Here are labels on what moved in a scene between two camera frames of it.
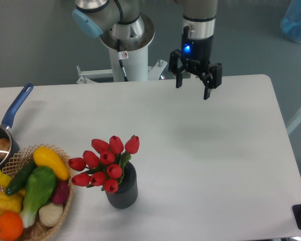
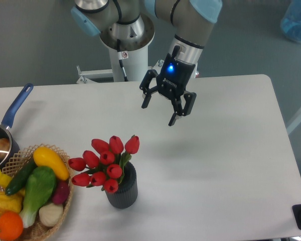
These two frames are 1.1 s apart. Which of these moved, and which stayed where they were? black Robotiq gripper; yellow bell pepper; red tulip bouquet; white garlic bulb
Moved: black Robotiq gripper
Stayed: white garlic bulb; red tulip bouquet; yellow bell pepper
